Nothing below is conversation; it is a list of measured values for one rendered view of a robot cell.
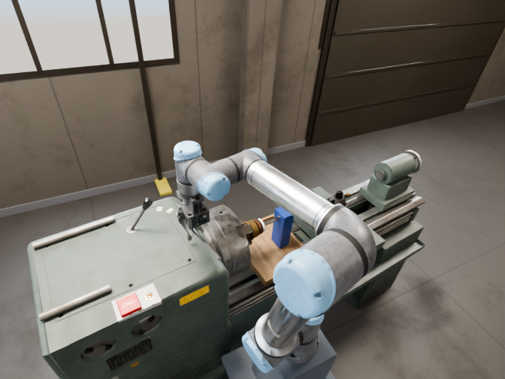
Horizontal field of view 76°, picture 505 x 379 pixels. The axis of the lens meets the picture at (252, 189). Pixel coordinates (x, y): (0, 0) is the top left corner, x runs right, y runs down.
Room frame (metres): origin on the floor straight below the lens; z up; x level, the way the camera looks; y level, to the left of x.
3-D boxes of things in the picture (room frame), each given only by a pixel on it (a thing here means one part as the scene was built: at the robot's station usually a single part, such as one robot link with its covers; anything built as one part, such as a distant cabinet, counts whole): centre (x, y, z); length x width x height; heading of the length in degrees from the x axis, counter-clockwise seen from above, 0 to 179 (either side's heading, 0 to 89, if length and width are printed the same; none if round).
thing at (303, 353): (0.54, -0.18, 1.15); 0.15 x 0.15 x 0.10
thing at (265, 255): (1.13, -0.11, 0.88); 0.36 x 0.30 x 0.04; 35
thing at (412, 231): (1.65, -0.88, 0.34); 0.44 x 0.40 x 0.68; 35
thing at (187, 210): (0.75, 0.18, 1.50); 0.09 x 0.08 x 0.12; 35
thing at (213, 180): (0.69, 0.11, 1.65); 0.11 x 0.11 x 0.08; 42
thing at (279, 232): (1.17, -0.16, 1.00); 0.08 x 0.06 x 0.23; 35
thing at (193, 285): (0.73, 0.43, 1.06); 0.59 x 0.48 x 0.39; 125
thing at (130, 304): (0.54, 0.36, 1.26); 0.06 x 0.06 x 0.02; 35
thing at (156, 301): (0.55, 0.34, 1.23); 0.13 x 0.08 x 0.06; 125
